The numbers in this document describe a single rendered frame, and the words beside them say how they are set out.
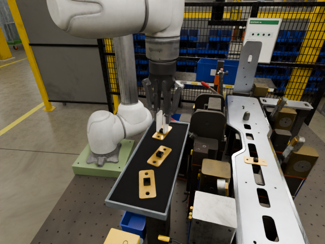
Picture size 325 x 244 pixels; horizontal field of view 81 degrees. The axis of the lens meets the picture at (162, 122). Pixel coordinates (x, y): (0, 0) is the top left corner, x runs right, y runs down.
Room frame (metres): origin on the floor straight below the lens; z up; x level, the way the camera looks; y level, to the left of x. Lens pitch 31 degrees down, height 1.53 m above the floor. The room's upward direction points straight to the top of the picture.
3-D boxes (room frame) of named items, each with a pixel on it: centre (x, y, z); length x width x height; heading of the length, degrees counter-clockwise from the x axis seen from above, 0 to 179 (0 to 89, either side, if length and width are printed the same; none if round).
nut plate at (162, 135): (0.53, 0.00, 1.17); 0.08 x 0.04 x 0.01; 155
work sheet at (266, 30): (1.52, -0.72, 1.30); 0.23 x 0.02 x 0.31; 76
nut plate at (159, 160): (0.41, 0.01, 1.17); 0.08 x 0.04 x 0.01; 151
